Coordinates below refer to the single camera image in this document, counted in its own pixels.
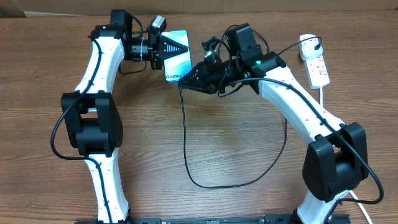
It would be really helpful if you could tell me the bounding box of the blue Samsung Galaxy smartphone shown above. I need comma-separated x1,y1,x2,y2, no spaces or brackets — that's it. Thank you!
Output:
161,30,192,83

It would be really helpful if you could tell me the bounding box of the black USB charging cable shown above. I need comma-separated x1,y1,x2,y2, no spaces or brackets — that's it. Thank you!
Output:
177,24,323,190

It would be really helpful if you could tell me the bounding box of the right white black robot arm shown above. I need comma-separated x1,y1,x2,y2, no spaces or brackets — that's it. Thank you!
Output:
178,24,370,223

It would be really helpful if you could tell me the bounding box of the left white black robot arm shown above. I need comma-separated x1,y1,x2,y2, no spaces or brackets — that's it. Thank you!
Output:
59,9,192,223

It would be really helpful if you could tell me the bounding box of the white charger plug adapter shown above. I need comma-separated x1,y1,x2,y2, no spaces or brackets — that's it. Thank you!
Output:
298,34,323,60

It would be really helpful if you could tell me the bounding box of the white power strip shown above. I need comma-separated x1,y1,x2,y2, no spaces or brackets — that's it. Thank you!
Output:
304,55,330,89

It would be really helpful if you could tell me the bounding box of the white power strip cord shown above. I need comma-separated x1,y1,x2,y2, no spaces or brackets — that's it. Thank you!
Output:
318,86,374,224

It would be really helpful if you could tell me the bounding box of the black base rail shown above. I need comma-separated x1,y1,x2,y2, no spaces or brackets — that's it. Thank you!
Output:
74,213,351,224

